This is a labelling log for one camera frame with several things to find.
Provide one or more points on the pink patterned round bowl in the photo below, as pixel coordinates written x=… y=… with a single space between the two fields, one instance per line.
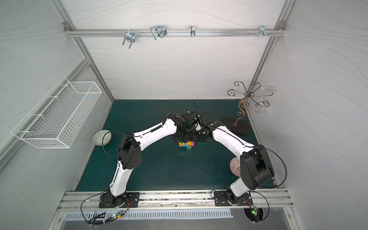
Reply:
x=235 y=167

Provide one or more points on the metal clamp right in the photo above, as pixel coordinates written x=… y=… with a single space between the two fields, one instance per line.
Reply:
x=262 y=32

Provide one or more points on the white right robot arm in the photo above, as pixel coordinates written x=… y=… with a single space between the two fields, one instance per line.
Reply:
x=255 y=165

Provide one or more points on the metal u-bolt clamp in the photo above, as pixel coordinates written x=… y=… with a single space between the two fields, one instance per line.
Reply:
x=129 y=38
x=158 y=31

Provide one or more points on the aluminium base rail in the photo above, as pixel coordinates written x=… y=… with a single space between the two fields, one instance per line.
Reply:
x=177 y=199

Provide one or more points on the white wire basket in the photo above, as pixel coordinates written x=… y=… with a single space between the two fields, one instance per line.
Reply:
x=55 y=121

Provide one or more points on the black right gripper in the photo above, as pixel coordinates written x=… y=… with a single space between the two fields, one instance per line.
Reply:
x=201 y=135

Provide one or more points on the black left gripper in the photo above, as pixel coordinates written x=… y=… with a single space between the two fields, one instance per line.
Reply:
x=180 y=136

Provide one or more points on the aluminium top crossbar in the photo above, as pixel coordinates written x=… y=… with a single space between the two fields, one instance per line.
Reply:
x=170 y=32

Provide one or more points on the green mat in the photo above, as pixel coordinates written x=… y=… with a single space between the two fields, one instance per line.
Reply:
x=165 y=165

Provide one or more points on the metal U-bolt clamp middle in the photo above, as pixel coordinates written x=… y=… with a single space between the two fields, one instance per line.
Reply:
x=158 y=31

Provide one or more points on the small metal bracket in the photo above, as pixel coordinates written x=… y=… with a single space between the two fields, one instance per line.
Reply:
x=192 y=31

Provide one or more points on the metal U-bolt clamp left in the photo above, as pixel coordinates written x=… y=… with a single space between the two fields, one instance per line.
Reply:
x=129 y=38

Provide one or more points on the green patterned round bowl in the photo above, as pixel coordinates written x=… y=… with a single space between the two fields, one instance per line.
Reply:
x=102 y=138

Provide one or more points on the white slotted cable duct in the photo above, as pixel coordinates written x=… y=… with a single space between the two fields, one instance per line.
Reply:
x=155 y=214

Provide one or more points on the dark oval stand base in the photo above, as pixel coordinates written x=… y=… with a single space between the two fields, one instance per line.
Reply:
x=237 y=126

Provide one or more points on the copper curled hook stand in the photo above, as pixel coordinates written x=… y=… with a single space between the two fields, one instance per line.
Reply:
x=249 y=94

